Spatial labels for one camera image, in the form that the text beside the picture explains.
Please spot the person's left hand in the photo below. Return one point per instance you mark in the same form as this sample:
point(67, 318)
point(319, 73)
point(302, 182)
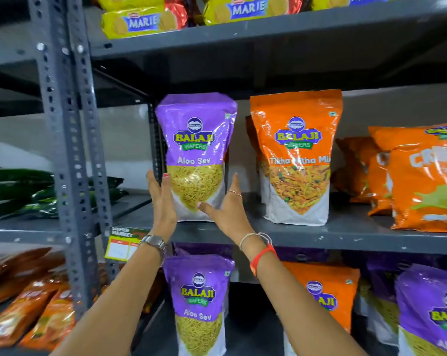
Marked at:
point(164, 207)

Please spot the person's right hand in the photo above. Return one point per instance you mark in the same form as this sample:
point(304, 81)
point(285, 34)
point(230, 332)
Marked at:
point(232, 215)

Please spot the row of purple Aloo Sev packets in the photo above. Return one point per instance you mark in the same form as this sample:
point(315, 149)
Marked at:
point(199, 270)

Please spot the grey metal shelf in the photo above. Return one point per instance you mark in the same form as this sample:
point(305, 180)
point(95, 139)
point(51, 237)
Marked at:
point(320, 237)

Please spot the purple Aloo Sev packet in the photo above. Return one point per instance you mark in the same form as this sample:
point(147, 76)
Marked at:
point(197, 118)

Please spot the orange puffed snack bag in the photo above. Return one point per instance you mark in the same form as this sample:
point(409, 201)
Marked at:
point(423, 174)
point(379, 181)
point(353, 163)

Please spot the person's left forearm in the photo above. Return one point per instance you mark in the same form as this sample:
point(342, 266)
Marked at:
point(115, 311)

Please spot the person's right forearm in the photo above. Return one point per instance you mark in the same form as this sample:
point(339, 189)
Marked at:
point(301, 311)

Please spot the silver wristwatch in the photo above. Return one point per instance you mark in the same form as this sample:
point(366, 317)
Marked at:
point(154, 241)

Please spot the yellow green price label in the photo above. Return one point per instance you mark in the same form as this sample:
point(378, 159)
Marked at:
point(121, 246)

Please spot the grey metal side rack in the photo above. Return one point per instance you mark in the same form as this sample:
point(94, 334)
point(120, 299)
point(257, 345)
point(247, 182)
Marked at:
point(60, 144)

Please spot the stack of green packets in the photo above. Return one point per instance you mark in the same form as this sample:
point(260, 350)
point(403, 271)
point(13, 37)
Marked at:
point(15, 189)

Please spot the pile of orange brown packets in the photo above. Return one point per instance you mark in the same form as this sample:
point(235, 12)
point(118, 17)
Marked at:
point(41, 315)

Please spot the yellow biscuit packet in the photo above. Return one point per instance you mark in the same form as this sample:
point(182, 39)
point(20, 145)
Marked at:
point(245, 9)
point(141, 22)
point(334, 0)

